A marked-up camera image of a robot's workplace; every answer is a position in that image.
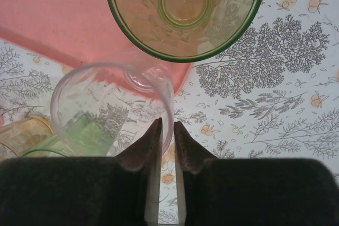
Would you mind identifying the pink plastic tray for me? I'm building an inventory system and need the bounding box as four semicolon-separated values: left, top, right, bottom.
0;0;193;101

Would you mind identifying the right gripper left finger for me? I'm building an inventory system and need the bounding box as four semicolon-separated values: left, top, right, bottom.
0;117;163;226

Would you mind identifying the floral print tablecloth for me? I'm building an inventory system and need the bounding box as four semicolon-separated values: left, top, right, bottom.
0;0;339;226

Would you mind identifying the bright green glass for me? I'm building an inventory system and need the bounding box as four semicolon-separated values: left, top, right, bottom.
22;113;114;158

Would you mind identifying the short amber glass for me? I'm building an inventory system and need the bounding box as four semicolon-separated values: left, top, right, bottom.
0;116;55;158

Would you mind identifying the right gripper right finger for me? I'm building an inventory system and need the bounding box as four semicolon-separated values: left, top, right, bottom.
174;121;339;226

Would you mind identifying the tall clear glass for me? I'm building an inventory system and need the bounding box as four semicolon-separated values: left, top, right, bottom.
50;62;175;158

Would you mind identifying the yellow-green faceted glass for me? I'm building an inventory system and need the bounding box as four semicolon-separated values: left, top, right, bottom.
104;0;267;64

